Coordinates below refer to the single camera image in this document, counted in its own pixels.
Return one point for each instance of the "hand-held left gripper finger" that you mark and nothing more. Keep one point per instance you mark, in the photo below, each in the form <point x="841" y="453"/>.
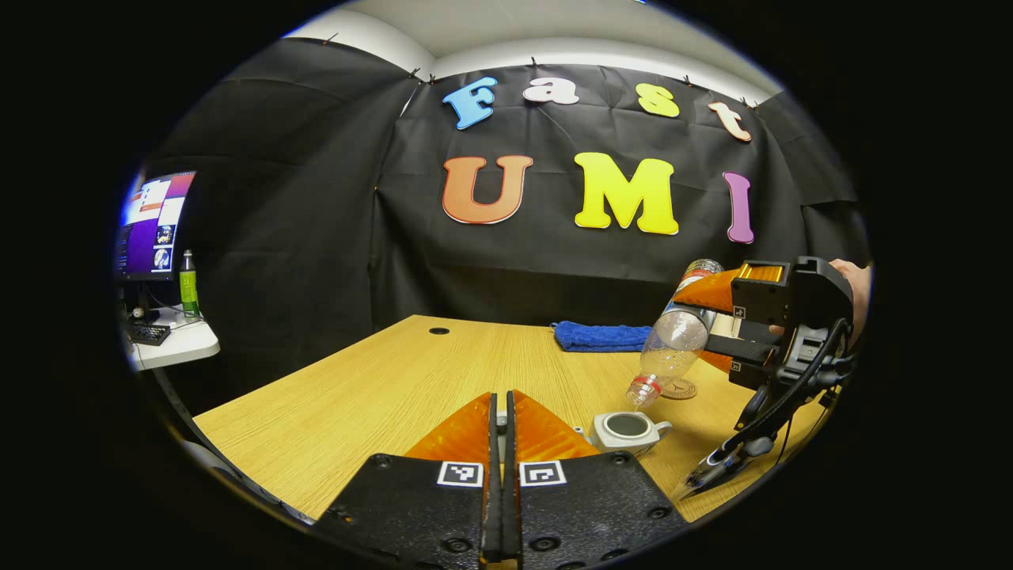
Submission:
<point x="491" y="443"/>
<point x="510" y="443"/>

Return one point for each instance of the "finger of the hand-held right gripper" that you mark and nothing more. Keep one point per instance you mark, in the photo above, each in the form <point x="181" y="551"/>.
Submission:
<point x="712" y="291"/>
<point x="740" y="347"/>

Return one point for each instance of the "clear plastic water bottle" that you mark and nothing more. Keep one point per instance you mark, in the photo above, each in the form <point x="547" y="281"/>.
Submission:
<point x="673" y="344"/>

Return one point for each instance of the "round brown coaster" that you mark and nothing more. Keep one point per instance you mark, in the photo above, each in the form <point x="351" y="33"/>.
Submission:
<point x="685" y="390"/>

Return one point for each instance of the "white ceramic teacup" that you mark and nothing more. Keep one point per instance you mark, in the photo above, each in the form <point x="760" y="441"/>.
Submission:
<point x="645" y="442"/>

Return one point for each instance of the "green drink bottle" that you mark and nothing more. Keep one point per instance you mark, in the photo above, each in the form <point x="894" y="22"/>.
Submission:
<point x="188" y="289"/>

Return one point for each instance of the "blue folded towel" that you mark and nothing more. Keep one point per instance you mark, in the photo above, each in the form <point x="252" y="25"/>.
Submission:
<point x="601" y="336"/>

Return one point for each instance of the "black backdrop cloth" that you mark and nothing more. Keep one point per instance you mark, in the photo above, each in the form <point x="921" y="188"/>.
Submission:
<point x="316" y="237"/>

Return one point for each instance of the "white side desk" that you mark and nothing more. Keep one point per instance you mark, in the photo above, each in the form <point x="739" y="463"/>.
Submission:
<point x="186" y="344"/>

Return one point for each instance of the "black keyboard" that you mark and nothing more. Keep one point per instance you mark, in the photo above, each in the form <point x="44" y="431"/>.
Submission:
<point x="149" y="333"/>

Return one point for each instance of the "computer monitor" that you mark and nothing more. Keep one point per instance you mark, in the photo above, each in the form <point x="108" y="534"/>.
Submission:
<point x="154" y="226"/>

